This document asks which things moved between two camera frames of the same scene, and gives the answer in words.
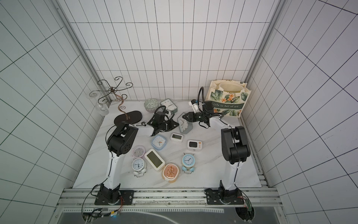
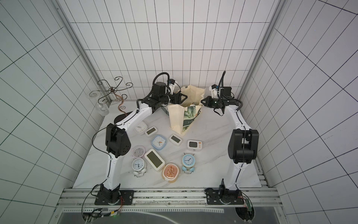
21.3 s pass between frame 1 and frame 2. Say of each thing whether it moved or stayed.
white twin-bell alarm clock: stayed
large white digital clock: stayed
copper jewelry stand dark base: stayed
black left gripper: moved
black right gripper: moved
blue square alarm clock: stayed
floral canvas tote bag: moved
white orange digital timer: stayed
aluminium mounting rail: stayed
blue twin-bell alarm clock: stayed
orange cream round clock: stayed
